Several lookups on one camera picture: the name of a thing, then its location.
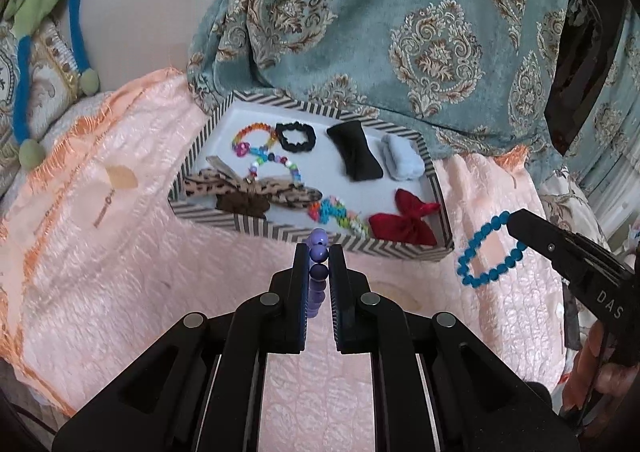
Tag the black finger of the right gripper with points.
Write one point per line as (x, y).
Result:
(550, 241)

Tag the green and blue plush toy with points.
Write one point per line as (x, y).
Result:
(25, 17)

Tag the floral embroidered cream pillow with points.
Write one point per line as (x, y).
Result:
(53, 88)

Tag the light blue fuzzy hair clip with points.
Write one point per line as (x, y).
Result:
(402, 161)

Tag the black scrunchie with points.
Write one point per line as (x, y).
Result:
(296, 137)

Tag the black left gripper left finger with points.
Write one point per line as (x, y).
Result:
(199, 386)

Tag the chevron striped white tray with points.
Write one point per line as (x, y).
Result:
(322, 168)

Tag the teal paisley blanket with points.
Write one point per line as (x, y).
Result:
(473, 76)

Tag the red velvet bow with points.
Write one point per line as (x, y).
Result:
(408, 226)

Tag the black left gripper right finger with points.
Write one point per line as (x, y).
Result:
(436, 386)

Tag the peach satin quilted bedspread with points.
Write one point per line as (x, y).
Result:
(80, 303)

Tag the black velvet bow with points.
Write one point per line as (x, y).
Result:
(351, 143)

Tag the person's right hand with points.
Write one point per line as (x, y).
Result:
(606, 378)

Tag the leopard print ribbon bow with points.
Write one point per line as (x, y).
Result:
(248, 196)

